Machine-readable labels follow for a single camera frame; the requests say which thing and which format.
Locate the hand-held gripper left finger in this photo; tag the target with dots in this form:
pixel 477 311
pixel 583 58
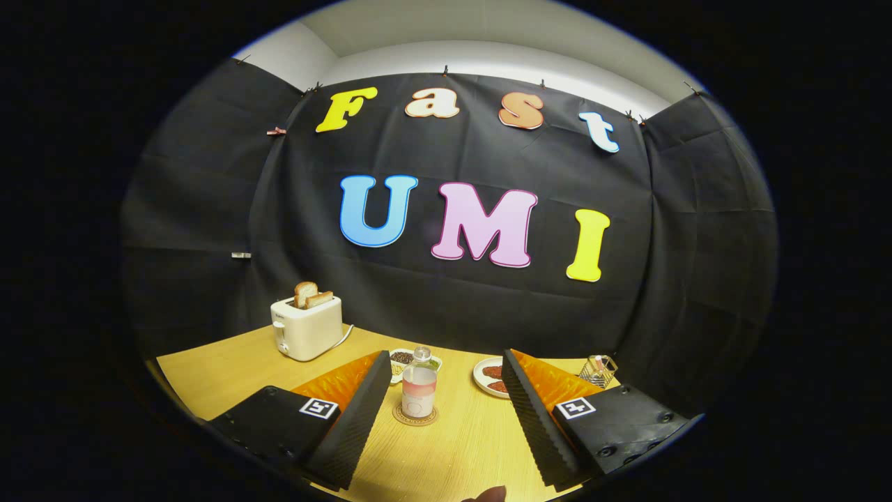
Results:
pixel 355 425

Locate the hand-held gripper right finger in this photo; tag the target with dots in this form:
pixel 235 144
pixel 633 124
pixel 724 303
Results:
pixel 536 425

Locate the round wooden coaster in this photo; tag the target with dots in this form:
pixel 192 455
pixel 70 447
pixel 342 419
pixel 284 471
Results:
pixel 417 422

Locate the clear juice bottle pink label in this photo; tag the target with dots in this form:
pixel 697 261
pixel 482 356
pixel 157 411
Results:
pixel 419 390

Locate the red meat piece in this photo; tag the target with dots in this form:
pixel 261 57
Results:
pixel 497 387
pixel 495 371

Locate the white plate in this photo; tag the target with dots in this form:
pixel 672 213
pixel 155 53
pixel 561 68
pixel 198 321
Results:
pixel 481 376

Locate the white divided grain dish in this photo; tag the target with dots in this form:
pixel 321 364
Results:
pixel 401 358

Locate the wooden table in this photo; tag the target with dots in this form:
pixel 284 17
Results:
pixel 453 453

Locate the cream toaster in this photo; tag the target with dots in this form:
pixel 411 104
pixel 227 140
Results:
pixel 306 331

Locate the short toast slice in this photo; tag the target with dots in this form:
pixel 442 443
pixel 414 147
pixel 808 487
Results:
pixel 320 300

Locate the tall toast slice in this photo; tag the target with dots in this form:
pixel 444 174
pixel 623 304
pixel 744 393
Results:
pixel 304 291

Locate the black backdrop cloth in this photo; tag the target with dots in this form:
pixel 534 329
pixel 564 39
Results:
pixel 279 209

